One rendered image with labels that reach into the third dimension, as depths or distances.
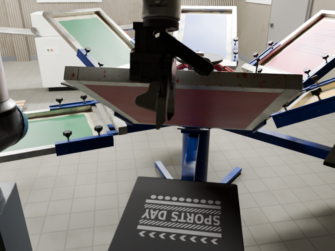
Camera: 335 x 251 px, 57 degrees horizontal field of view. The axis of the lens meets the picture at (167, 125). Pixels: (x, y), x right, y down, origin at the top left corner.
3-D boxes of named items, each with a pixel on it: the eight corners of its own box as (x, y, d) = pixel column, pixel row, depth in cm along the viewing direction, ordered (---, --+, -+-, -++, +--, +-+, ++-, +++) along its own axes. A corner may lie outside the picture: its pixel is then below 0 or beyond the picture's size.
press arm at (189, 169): (185, 260, 109) (185, 248, 106) (168, 258, 110) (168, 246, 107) (201, 121, 221) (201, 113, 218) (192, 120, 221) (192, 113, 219)
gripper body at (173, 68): (138, 84, 65) (139, 25, 64) (178, 85, 64) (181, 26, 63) (128, 84, 58) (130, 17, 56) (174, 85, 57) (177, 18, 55)
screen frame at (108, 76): (302, 89, 71) (303, 73, 71) (63, 79, 78) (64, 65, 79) (251, 130, 148) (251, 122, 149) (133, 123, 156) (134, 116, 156)
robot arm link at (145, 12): (183, 4, 62) (178, -8, 54) (182, 27, 63) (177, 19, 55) (146, 4, 63) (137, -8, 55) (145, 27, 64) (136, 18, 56)
